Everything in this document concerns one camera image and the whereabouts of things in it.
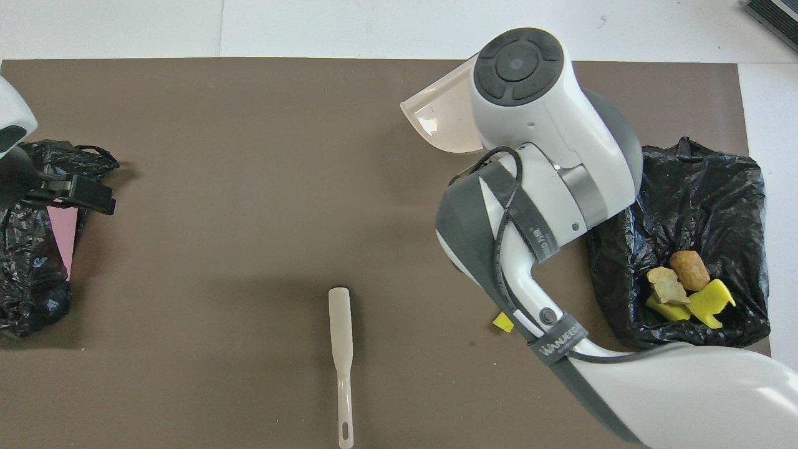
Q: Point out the beige sponge piece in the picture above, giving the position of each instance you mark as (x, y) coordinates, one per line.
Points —
(666, 284)

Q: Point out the pink bin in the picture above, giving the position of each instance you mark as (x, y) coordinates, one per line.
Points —
(65, 240)

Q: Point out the yellow sponge piece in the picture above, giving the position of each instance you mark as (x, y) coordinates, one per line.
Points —
(503, 322)
(664, 313)
(714, 304)

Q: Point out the black plastic trash bag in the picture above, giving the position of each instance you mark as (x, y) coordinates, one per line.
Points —
(704, 206)
(31, 280)

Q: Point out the beige plastic dustpan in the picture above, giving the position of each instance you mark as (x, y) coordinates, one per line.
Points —
(442, 118)

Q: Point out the brown table mat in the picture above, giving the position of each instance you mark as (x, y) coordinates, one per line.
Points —
(249, 125)

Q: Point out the dark ribbed device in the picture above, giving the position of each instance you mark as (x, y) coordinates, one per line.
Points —
(779, 15)

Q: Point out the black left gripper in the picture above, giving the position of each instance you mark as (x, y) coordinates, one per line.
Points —
(93, 196)

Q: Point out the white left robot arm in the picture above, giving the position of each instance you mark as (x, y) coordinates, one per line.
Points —
(12, 106)

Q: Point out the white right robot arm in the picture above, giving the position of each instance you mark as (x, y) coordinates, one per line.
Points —
(542, 112)

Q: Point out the beige hand brush black bristles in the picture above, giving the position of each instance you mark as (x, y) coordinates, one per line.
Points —
(340, 324)

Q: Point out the brown cork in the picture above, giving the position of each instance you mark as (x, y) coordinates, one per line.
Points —
(689, 270)

